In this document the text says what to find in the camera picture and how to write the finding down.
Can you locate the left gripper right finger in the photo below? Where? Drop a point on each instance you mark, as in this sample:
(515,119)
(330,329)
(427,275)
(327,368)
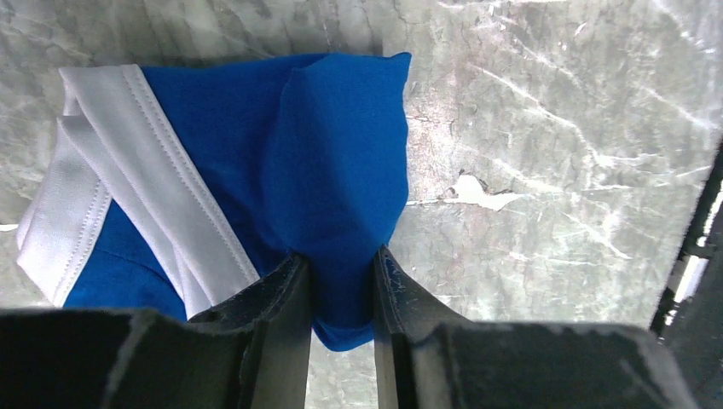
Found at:
(429,356)

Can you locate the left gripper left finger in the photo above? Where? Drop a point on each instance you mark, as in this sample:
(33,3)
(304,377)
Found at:
(251,351)

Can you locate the blue underwear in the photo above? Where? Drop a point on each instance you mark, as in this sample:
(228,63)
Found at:
(175,188)

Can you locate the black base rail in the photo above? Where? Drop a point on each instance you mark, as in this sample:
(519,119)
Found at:
(688,319)

